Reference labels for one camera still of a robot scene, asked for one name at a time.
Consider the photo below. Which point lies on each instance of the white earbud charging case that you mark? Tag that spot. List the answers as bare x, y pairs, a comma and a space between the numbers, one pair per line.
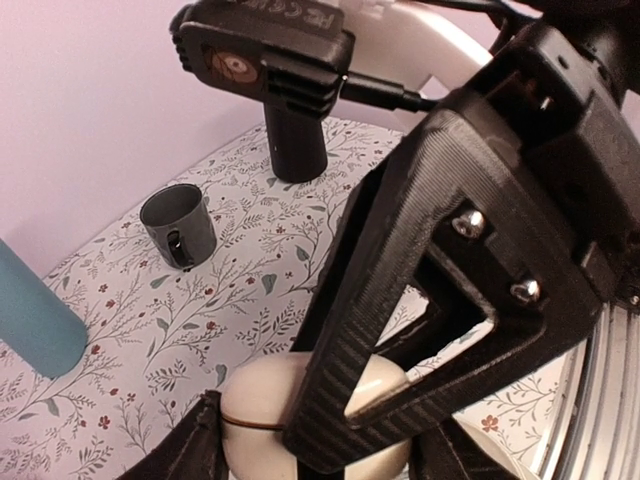
269, 395

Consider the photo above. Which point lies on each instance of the black tall cylinder vase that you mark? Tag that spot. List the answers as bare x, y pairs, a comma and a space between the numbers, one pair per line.
296, 144

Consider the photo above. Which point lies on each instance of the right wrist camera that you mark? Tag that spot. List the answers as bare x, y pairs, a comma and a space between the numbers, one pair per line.
291, 55

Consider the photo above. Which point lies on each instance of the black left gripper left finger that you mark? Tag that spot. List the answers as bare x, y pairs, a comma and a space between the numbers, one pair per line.
191, 450

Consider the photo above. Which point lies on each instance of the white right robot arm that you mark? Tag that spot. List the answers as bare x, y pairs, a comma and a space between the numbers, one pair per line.
404, 48

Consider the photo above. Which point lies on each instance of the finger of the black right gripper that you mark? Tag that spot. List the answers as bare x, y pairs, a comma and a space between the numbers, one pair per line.
451, 276
380, 247

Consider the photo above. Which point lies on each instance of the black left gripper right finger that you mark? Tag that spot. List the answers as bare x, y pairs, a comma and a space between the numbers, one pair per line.
456, 449

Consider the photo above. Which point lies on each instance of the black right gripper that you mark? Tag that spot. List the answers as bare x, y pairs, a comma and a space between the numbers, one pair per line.
560, 85

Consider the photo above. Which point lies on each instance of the swirl patterned ceramic plate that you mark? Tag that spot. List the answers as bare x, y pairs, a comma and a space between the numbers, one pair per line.
578, 417

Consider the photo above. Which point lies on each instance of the teal tall vase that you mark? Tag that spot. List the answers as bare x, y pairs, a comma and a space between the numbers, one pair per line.
35, 322

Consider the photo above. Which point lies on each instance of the dark grey mug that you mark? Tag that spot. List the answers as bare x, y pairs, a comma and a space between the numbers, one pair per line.
179, 225

